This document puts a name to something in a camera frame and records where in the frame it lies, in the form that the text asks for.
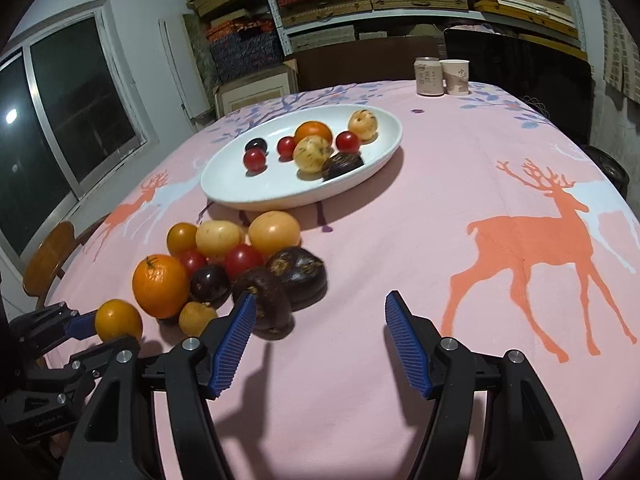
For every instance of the red cherry tomato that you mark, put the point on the red cherry tomato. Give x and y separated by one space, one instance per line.
286 146
192 262
254 160
243 261
347 141

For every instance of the small yellow striped fruit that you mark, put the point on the small yellow striped fruit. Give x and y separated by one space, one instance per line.
196 317

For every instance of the blue patterned box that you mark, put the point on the blue patterned box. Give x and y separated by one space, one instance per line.
245 60

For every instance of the brown board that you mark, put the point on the brown board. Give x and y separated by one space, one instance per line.
360 62

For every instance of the yellow tomato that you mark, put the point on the yellow tomato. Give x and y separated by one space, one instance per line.
182 238
118 321

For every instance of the white metal shelf rack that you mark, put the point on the white metal shelf rack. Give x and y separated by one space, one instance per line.
272 5

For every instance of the pink drink can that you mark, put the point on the pink drink can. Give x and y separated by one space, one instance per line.
429 76

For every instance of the orange patterned box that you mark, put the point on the orange patterned box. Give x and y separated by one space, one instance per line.
240 30

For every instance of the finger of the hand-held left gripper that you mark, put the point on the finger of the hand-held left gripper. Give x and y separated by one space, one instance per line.
75 367
80 325

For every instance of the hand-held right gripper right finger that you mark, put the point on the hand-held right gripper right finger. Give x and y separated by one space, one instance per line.
407 345

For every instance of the white plate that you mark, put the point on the white plate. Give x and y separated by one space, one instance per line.
280 185

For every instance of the black round stool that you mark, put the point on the black round stool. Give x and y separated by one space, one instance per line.
607 167

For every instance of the pink cloth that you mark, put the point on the pink cloth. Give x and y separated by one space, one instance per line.
462 24

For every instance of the paper cup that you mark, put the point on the paper cup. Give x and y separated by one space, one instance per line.
456 76

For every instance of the wooden chair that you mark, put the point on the wooden chair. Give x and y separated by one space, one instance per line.
47 255

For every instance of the beige hanging mat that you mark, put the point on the beige hanging mat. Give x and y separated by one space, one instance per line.
622 50

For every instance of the white board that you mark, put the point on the white board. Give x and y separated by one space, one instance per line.
175 70

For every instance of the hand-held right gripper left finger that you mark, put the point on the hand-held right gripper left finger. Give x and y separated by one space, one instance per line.
232 345

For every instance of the dark brown lumpy fruit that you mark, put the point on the dark brown lumpy fruit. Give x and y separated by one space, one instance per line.
272 310
296 270
342 166

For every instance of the window with white frame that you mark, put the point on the window with white frame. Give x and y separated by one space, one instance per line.
60 110

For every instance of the pink deer print tablecloth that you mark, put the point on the pink deer print tablecloth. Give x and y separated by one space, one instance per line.
400 210

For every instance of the orange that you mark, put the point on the orange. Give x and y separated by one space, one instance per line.
313 130
160 286

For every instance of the light wooden framed panel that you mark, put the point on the light wooden framed panel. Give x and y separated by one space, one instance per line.
255 90

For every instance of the black panel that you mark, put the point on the black panel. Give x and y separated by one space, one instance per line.
525 70

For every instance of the dark purple plum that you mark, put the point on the dark purple plum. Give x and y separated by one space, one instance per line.
256 144
210 285

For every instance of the yellow pepino melon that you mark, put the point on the yellow pepino melon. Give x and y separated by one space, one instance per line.
218 238
311 156
363 124

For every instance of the smooth yellow orange fruit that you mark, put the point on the smooth yellow orange fruit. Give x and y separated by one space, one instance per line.
274 232

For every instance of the green marbled board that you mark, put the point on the green marbled board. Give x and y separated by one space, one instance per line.
197 45

